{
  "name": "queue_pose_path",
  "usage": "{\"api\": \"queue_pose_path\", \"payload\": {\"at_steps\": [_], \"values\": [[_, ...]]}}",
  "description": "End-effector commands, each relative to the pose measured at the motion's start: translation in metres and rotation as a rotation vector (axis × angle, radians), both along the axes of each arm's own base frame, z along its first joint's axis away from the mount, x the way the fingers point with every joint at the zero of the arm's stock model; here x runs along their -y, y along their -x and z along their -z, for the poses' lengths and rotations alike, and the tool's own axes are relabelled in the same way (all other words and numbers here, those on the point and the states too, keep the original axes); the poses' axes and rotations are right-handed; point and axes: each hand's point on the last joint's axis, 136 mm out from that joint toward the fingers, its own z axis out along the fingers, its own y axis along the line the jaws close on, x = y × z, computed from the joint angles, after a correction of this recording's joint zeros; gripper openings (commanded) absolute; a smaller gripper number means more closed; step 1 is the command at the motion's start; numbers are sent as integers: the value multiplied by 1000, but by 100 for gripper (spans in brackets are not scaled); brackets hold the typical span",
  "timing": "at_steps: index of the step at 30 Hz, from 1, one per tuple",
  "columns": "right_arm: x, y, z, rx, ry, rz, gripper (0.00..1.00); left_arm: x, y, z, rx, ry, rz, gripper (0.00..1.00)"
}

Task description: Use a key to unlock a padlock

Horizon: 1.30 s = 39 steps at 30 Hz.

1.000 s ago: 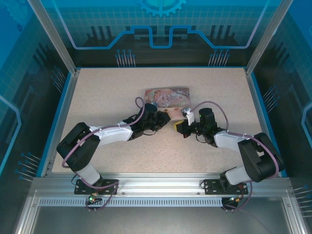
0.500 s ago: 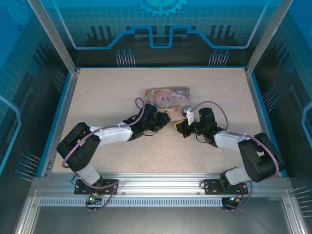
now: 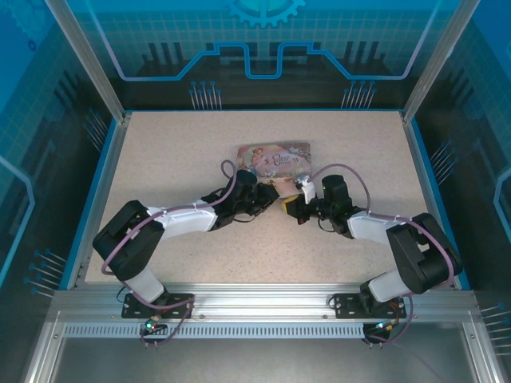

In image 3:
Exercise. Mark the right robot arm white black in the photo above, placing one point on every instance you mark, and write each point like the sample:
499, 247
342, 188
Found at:
369, 227

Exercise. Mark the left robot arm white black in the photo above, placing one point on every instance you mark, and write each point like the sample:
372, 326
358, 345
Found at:
183, 220

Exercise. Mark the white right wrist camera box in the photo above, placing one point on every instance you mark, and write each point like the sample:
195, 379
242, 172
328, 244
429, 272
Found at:
307, 191

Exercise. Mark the aluminium front frame rail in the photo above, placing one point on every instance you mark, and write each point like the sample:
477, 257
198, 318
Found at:
263, 299

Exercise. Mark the aluminium right side rail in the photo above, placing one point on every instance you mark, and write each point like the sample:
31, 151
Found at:
437, 199

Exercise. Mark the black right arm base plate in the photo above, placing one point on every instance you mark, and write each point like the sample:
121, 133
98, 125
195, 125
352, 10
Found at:
347, 305

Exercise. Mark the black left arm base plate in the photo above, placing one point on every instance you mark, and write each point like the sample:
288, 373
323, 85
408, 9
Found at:
179, 305

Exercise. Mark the aluminium right frame post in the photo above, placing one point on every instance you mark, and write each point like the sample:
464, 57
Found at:
439, 60

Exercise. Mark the aluminium frame post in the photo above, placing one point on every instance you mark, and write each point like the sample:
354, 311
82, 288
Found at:
439, 60
92, 64

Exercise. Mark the aluminium left frame post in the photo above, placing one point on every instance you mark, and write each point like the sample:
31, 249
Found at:
92, 64

